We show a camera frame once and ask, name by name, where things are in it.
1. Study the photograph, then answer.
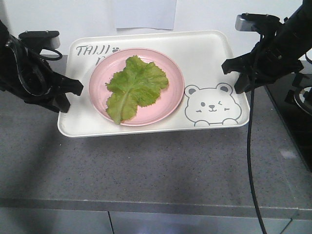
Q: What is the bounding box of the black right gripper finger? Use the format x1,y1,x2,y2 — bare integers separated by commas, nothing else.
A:
234,73,252,94
221,55,254,75

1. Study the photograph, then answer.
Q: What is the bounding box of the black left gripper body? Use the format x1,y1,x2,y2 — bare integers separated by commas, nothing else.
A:
4,39,62,101

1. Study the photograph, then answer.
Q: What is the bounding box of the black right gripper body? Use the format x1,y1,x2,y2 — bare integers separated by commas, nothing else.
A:
242,22,304,89

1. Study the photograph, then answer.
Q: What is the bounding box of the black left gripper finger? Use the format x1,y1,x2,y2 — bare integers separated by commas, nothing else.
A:
24,94,70,113
52,73,83,96

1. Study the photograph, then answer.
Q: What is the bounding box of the white bear serving tray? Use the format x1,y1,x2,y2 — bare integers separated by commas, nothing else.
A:
58,31,250,137

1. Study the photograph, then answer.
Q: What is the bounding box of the green lettuce leaf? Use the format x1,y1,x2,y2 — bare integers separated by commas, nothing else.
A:
105,55,169,124

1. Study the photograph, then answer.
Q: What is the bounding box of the pink round plate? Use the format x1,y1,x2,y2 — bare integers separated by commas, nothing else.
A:
88,48,185,126

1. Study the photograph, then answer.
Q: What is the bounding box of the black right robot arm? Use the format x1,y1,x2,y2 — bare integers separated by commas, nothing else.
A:
221,0,312,94

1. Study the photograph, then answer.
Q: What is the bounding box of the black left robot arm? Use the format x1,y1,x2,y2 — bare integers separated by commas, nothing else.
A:
0,23,83,113

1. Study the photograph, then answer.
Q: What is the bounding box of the black gas stove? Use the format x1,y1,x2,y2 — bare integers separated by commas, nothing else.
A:
266,60,312,171

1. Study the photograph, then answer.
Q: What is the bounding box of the white paper sheet on wall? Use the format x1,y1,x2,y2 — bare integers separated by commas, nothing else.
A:
113,0,176,30

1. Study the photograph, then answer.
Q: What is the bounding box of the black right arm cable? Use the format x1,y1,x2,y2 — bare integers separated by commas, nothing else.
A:
246,17,288,234

